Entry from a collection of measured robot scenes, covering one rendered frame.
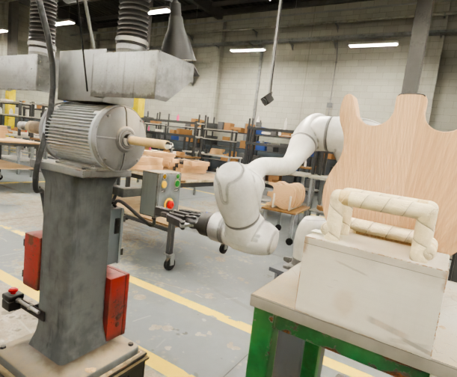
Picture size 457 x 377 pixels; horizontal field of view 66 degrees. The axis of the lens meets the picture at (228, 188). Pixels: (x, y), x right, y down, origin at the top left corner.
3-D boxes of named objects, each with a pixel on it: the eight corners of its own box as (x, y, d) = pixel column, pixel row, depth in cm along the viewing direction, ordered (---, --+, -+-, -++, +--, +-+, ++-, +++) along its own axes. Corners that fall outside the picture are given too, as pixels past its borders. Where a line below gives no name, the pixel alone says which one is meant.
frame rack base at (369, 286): (292, 310, 79) (304, 235, 76) (314, 290, 92) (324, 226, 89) (432, 360, 65) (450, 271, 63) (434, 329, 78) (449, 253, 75)
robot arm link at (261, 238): (241, 229, 112) (232, 198, 104) (286, 241, 104) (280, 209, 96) (224, 254, 106) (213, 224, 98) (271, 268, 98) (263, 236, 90)
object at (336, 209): (321, 238, 76) (328, 195, 75) (326, 235, 79) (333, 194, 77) (336, 242, 74) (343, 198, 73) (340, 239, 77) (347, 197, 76)
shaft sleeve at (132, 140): (135, 138, 135) (133, 145, 134) (129, 135, 132) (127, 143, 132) (171, 142, 125) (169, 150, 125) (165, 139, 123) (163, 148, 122)
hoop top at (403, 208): (327, 203, 75) (329, 188, 75) (331, 202, 78) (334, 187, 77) (434, 224, 64) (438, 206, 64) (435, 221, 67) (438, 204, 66)
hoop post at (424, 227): (408, 259, 67) (416, 212, 66) (409, 256, 70) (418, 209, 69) (427, 264, 65) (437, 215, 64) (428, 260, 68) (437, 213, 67)
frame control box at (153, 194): (107, 221, 163) (111, 165, 160) (141, 215, 181) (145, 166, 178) (146, 233, 150) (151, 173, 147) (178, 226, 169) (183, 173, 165)
